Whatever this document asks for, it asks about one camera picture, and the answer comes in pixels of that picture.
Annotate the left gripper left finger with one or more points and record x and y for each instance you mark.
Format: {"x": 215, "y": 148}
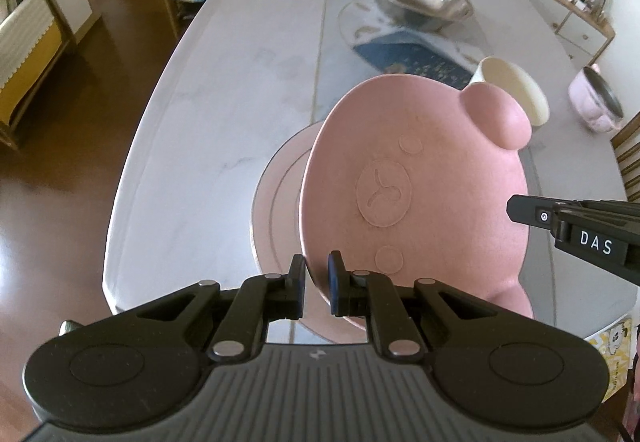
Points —
{"x": 242, "y": 316}

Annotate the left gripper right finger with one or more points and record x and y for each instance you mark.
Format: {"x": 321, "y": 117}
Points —
{"x": 374, "y": 297}

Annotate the white marbled plate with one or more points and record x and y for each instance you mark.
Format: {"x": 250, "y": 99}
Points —
{"x": 274, "y": 233}

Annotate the pink bear-shaped plate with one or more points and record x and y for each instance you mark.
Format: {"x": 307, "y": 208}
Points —
{"x": 410, "y": 178}

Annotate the pink pot with steel liner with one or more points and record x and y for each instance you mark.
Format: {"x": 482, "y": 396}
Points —
{"x": 594, "y": 101}

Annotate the cream white bowl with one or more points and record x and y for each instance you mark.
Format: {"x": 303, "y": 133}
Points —
{"x": 518, "y": 83}

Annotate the dark wooden chair right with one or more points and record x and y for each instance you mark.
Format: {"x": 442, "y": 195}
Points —
{"x": 626, "y": 146}

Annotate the yellow cartoon box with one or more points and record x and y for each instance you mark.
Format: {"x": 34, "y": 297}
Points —
{"x": 614, "y": 345}

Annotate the white wooden drawer cabinet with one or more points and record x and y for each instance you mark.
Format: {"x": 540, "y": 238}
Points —
{"x": 581, "y": 36}

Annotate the armchair with cream cover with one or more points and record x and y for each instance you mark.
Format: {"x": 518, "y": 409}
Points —
{"x": 34, "y": 36}

